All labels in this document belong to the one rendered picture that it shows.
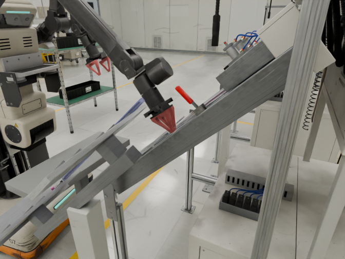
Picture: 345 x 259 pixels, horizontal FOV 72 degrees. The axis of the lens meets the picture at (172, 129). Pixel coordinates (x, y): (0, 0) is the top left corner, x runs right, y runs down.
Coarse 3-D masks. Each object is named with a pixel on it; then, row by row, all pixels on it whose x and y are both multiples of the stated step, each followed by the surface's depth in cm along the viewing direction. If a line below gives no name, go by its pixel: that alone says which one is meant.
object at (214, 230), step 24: (240, 144) 133; (240, 168) 112; (264, 168) 112; (312, 168) 112; (336, 168) 112; (216, 192) 96; (240, 192) 96; (312, 192) 96; (216, 216) 85; (240, 216) 85; (288, 216) 85; (312, 216) 85; (192, 240) 79; (216, 240) 75; (240, 240) 75; (288, 240) 75; (312, 240) 75; (336, 240) 75
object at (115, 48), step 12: (60, 0) 71; (72, 0) 70; (84, 0) 72; (72, 12) 71; (84, 12) 70; (96, 12) 73; (84, 24) 72; (96, 24) 71; (96, 36) 72; (108, 36) 71; (108, 48) 72; (120, 48) 71; (132, 48) 76; (120, 60) 72; (132, 60) 71
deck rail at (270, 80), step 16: (272, 64) 48; (288, 64) 47; (256, 80) 51; (272, 80) 49; (224, 96) 55; (240, 96) 54; (256, 96) 52; (272, 96) 51; (208, 112) 58; (224, 112) 57; (240, 112) 55; (192, 128) 62; (208, 128) 60; (160, 144) 69; (176, 144) 67; (192, 144) 64; (144, 160) 74; (160, 160) 72; (128, 176) 81; (144, 176) 77
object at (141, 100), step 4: (140, 100) 56; (144, 100) 57; (136, 104) 57; (140, 104) 56; (132, 108) 57; (136, 108) 57; (128, 112) 58; (132, 112) 58; (124, 116) 59; (120, 120) 60; (88, 156) 69; (84, 160) 70; (80, 164) 72; (76, 168) 73; (68, 172) 75; (72, 172) 74; (64, 176) 76; (68, 176) 76; (64, 180) 77; (52, 188) 81
